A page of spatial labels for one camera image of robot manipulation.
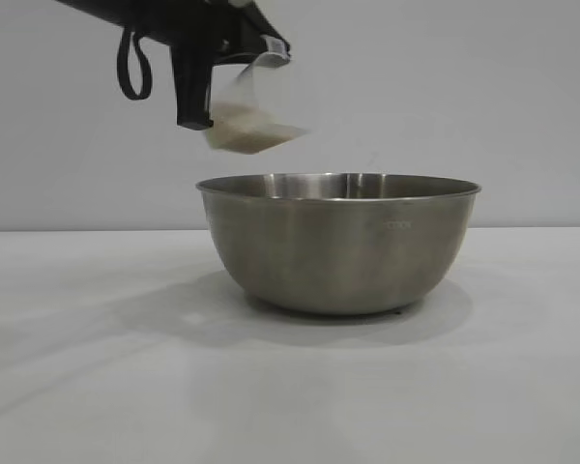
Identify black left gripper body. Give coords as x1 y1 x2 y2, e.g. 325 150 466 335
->
166 0 293 68

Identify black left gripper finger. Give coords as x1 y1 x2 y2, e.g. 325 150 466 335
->
168 45 215 131

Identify translucent plastic measuring cup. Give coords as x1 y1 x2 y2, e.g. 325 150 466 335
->
204 49 309 157

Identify white rice grains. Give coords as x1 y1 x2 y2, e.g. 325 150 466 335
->
206 101 306 157

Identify stainless steel mixing bowl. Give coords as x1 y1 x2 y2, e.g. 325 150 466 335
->
195 172 483 317

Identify short black looped gripper cable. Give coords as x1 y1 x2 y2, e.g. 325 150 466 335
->
116 27 154 102

